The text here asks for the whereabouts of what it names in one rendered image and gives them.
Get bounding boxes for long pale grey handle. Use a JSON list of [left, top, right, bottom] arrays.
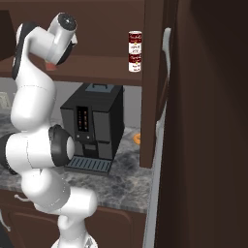
[[141, 102, 168, 248]]

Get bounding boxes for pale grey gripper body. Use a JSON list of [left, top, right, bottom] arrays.
[[70, 31, 79, 47]]

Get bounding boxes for black coffee machine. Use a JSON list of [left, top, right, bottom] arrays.
[[59, 82, 126, 177]]

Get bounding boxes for grey drawer handle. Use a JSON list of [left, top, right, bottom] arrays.
[[14, 193, 32, 202]]

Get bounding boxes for grey cupboard handle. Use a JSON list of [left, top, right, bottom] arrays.
[[0, 209, 12, 233]]

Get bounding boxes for red and white soup can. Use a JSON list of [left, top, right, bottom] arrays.
[[128, 52, 142, 74], [128, 30, 143, 54]]

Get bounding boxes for dark brown wall cabinet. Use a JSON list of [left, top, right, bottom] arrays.
[[0, 0, 170, 170]]

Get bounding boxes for dark brown cabinet door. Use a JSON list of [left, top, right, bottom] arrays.
[[154, 0, 248, 248], [0, 9, 17, 62]]

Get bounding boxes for dark brown base cabinets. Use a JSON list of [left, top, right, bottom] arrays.
[[0, 188, 149, 248]]

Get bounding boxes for pale grey wall socket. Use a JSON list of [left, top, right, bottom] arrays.
[[0, 91, 13, 109]]

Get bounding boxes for pale grey door handle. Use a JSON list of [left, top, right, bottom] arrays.
[[162, 27, 172, 79]]

